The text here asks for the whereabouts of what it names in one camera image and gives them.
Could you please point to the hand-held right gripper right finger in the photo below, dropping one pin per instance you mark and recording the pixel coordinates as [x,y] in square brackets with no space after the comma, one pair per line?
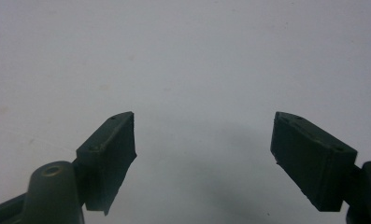
[311,161]

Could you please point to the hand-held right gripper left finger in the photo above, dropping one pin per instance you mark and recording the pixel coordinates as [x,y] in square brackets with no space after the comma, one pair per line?
[107,161]

